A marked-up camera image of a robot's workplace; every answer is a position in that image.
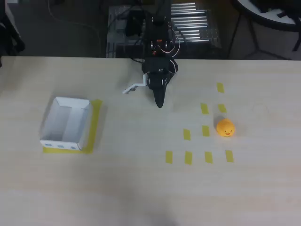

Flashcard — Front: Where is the pale floor cable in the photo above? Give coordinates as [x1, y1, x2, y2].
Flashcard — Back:
[48, 0, 101, 57]

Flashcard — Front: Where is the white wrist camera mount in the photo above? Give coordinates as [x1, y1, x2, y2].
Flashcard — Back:
[121, 73, 149, 95]

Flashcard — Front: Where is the metal roller rack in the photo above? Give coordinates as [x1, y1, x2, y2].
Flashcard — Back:
[107, 2, 222, 58]

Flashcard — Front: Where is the long yellow tape strip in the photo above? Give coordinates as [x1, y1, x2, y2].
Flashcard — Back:
[81, 98, 103, 155]
[43, 145, 83, 155]

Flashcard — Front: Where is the person in dark clothing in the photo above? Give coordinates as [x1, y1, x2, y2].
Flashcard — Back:
[0, 0, 26, 57]

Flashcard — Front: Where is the black table leg frame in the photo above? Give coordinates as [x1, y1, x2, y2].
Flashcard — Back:
[229, 9, 301, 61]

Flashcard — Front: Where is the round white table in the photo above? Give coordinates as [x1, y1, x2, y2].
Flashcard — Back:
[235, 0, 301, 31]

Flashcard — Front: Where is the white cardboard box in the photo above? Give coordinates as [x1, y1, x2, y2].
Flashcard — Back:
[39, 96, 92, 152]

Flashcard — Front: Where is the yellow rubber duck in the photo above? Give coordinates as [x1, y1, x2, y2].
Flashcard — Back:
[215, 117, 236, 138]

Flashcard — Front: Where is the black power adapter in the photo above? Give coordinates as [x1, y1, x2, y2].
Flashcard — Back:
[125, 9, 144, 38]

